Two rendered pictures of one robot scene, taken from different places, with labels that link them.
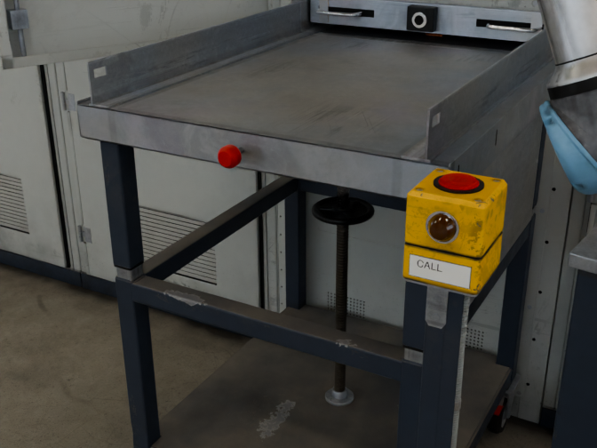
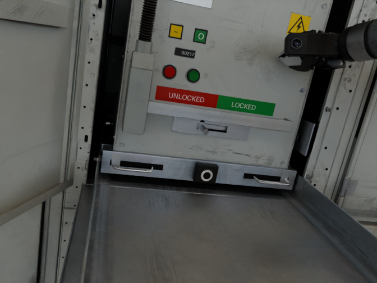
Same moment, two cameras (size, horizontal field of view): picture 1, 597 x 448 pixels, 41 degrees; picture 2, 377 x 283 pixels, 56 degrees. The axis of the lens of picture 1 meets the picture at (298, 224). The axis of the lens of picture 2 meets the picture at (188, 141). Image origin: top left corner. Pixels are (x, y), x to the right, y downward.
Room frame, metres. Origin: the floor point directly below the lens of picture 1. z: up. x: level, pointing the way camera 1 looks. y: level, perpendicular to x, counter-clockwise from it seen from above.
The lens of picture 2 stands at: (1.11, 0.38, 1.22)
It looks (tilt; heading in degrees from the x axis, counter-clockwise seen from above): 16 degrees down; 317
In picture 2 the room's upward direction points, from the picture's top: 11 degrees clockwise
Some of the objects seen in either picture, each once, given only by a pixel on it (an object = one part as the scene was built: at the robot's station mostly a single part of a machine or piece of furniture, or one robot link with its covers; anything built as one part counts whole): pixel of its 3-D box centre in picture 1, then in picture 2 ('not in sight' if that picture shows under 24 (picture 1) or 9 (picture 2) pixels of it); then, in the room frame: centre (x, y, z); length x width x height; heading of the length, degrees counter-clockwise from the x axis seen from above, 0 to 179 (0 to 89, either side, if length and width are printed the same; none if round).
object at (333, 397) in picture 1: (339, 393); not in sight; (1.39, -0.08, 0.18); 0.06 x 0.06 x 0.02
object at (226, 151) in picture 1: (233, 155); not in sight; (1.08, 0.09, 0.82); 0.04 x 0.03 x 0.03; 151
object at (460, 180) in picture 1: (458, 186); not in sight; (0.75, -0.16, 0.90); 0.04 x 0.04 x 0.02
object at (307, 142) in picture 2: not in sight; (295, 127); (1.68, -0.59, 1.03); 0.30 x 0.08 x 0.09; 151
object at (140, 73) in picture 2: not in sight; (137, 92); (1.77, -0.05, 1.09); 0.08 x 0.05 x 0.17; 151
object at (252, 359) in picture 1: (341, 275); not in sight; (1.39, -0.08, 0.46); 0.64 x 0.58 x 0.66; 151
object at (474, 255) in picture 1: (454, 229); not in sight; (0.75, -0.16, 0.85); 0.08 x 0.08 x 0.10; 61
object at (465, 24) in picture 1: (427, 16); (202, 168); (1.74, -0.28, 0.89); 0.54 x 0.05 x 0.06; 61
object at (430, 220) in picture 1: (440, 229); not in sight; (0.70, -0.14, 0.87); 0.03 x 0.01 x 0.03; 61
